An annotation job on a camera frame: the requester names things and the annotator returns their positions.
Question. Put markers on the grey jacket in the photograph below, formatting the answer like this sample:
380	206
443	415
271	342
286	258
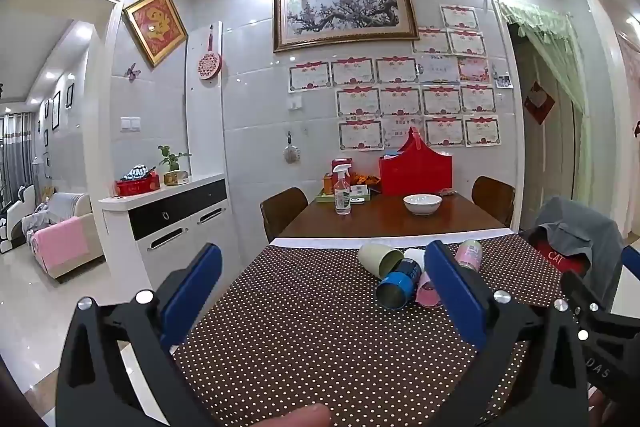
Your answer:
585	232

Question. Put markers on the framed red gold picture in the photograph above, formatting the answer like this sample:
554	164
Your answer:
155	26

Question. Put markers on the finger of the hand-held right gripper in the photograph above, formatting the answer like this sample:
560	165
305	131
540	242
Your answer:
582	292
631	262

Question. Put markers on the white wall socket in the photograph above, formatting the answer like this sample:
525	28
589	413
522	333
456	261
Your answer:
296	102

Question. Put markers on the beige sofa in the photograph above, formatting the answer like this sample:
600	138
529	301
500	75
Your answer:
60	227

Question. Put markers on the wooden dining table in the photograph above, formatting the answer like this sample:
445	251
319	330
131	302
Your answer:
390	217

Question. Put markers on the red door decoration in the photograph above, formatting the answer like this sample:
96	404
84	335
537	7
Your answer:
539	102

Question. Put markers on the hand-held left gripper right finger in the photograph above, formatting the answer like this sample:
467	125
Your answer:
455	292

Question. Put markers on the white bowl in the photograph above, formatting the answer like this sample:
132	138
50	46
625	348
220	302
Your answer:
422	203

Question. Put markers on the white sideboard cabinet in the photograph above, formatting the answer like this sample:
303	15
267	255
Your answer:
165	222

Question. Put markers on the small green potted plant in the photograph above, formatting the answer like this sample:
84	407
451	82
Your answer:
170	159

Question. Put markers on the brown polka dot tablecloth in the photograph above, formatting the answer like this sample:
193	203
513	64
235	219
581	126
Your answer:
325	332

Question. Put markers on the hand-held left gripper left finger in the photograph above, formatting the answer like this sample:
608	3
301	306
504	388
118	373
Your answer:
192	292

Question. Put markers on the person's right hand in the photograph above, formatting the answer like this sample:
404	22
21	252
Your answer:
598	409

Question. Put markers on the brown wooden chair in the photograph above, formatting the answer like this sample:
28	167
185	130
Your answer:
494	198
282	211

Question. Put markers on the pink blanket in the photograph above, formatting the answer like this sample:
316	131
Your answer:
60	244

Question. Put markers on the black white massage chair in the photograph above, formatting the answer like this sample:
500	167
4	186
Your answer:
17	217

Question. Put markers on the purple butterfly decal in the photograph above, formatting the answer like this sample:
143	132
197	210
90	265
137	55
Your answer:
132	71

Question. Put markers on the red gift bag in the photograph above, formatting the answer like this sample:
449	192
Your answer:
416	172

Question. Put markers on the hanging round brush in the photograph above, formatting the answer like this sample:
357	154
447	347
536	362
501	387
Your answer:
290	151

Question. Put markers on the light green cup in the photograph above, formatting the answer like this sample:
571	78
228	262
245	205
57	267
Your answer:
381	257

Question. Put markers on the white table runner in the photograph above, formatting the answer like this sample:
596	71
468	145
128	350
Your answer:
390	237

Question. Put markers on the person's left hand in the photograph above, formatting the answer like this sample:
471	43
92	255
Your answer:
295	417

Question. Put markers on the gold tin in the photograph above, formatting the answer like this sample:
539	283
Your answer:
176	178

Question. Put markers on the green tray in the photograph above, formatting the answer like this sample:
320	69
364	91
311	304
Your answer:
345	198

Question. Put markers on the round red hanging ornament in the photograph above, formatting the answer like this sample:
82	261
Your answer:
209	63

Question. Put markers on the white cup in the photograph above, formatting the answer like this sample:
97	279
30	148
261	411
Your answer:
415	257

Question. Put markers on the blue metal cup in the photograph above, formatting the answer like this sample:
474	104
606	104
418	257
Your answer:
400	286

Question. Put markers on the red gift box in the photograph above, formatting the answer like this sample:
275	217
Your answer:
139	186

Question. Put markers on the black picture frame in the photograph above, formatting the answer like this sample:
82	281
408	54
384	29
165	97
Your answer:
56	109
69	95

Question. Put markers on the small wall photo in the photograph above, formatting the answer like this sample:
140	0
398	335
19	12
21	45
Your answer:
503	82

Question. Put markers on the orange box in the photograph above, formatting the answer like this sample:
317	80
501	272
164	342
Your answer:
328	182

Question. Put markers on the framed plum blossom painting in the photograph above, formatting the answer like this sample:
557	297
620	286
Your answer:
345	12

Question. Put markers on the light green door curtain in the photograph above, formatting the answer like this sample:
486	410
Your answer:
547	42

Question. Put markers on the wall of award certificates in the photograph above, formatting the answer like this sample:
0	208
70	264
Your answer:
400	102

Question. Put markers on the clear spray bottle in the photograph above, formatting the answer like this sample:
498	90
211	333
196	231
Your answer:
342	192

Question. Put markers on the orange snack packets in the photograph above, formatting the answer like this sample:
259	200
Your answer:
364	179

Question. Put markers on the grey window curtain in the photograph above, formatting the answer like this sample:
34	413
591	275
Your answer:
15	152

